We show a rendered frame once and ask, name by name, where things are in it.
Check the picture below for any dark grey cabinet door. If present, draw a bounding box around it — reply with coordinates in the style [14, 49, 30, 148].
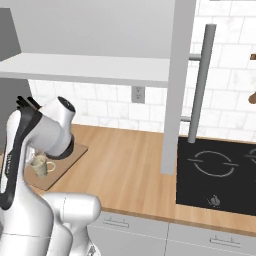
[0, 8, 33, 149]

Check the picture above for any black hob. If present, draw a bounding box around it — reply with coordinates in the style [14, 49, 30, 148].
[175, 136, 256, 218]

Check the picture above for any grey drawer front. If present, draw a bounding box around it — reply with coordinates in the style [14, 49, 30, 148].
[165, 222, 256, 256]
[87, 210, 170, 256]

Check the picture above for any grey wall outlet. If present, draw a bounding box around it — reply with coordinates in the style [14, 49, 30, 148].
[131, 85, 146, 104]

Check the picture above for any grey cabinet door with handle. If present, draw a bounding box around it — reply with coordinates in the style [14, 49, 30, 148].
[160, 0, 197, 176]

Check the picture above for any grey bar door handle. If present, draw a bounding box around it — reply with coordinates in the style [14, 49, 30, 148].
[180, 23, 218, 145]

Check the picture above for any silver drawer handle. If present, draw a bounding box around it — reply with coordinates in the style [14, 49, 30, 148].
[209, 235, 242, 249]
[102, 217, 131, 229]

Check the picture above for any beige cup with handle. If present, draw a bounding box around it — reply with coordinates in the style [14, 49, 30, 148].
[30, 154, 56, 178]

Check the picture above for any grey wall cabinet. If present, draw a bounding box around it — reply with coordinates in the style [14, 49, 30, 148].
[0, 0, 178, 89]

